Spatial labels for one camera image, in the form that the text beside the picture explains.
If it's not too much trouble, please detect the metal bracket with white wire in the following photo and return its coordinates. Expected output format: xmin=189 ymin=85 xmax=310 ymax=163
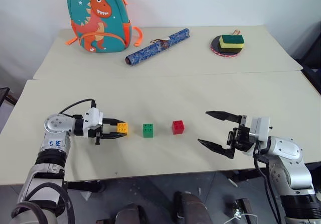
xmin=227 ymin=198 xmax=259 ymax=224

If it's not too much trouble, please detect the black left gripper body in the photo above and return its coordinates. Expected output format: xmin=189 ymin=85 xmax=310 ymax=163
xmin=88 ymin=118 xmax=108 ymax=146

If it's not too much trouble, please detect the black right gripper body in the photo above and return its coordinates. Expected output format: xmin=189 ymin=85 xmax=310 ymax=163
xmin=226 ymin=115 xmax=253 ymax=152

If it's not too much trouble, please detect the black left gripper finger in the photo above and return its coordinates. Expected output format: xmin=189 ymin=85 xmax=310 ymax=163
xmin=103 ymin=118 xmax=126 ymax=126
xmin=101 ymin=132 xmax=128 ymax=140

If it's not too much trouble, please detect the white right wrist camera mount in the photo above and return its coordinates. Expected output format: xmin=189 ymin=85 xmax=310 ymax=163
xmin=249 ymin=117 xmax=273 ymax=157

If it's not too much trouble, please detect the red toy brick cube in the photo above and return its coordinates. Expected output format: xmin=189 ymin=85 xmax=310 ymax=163
xmin=172 ymin=120 xmax=185 ymax=136

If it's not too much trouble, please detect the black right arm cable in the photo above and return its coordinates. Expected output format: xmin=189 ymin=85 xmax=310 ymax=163
xmin=252 ymin=143 xmax=283 ymax=224

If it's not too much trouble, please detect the teal dinosaur backpack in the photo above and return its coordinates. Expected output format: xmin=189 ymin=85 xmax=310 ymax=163
xmin=65 ymin=0 xmax=144 ymax=54

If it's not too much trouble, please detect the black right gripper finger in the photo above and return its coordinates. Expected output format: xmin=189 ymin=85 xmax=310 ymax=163
xmin=197 ymin=138 xmax=236 ymax=160
xmin=205 ymin=110 xmax=243 ymax=125

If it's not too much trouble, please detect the green toy brick cube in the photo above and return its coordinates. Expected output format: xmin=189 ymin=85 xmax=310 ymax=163
xmin=142 ymin=123 xmax=155 ymax=138

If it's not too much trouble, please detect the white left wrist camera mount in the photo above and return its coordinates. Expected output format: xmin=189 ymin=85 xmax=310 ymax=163
xmin=83 ymin=107 xmax=104 ymax=138

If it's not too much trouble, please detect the yellow toy brick cube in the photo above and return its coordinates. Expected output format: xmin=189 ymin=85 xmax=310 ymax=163
xmin=116 ymin=122 xmax=129 ymax=136

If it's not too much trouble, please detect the table tennis paddle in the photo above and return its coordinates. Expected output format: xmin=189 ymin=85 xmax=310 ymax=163
xmin=209 ymin=29 xmax=245 ymax=59

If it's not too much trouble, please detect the blue patterned rolled pouch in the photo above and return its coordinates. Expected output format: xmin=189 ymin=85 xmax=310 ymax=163
xmin=124 ymin=28 xmax=191 ymax=66

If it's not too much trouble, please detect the dark rounded shape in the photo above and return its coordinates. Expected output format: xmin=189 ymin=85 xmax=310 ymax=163
xmin=115 ymin=203 xmax=149 ymax=224
xmin=174 ymin=190 xmax=214 ymax=224

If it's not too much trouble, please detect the yellow green sponge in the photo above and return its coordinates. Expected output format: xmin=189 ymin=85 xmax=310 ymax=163
xmin=218 ymin=34 xmax=245 ymax=55

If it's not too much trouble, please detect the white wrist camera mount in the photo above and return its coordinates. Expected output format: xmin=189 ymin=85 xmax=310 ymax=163
xmin=249 ymin=117 xmax=273 ymax=157
xmin=83 ymin=107 xmax=104 ymax=138

